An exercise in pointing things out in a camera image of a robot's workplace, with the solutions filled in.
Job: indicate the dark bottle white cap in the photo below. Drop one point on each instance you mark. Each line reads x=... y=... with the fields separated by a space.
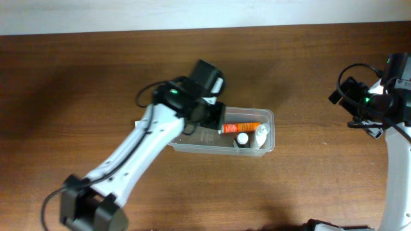
x=241 y=141

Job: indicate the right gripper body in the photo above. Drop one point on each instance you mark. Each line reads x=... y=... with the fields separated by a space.
x=358 y=92

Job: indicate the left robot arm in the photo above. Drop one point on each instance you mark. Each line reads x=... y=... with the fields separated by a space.
x=96 y=201

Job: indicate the orange tablet tube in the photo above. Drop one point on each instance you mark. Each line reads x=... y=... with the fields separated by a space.
x=238 y=127

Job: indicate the clear plastic container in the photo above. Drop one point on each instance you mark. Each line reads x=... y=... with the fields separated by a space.
x=251 y=133

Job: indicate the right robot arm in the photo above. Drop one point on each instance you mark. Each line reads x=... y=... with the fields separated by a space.
x=395 y=81

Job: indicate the white plastic bottle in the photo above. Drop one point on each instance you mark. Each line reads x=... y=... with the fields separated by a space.
x=260 y=136

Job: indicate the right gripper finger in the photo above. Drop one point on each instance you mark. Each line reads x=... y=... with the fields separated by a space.
x=335 y=97
x=356 y=123

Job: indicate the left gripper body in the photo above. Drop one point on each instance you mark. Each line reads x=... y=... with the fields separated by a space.
x=207 y=101

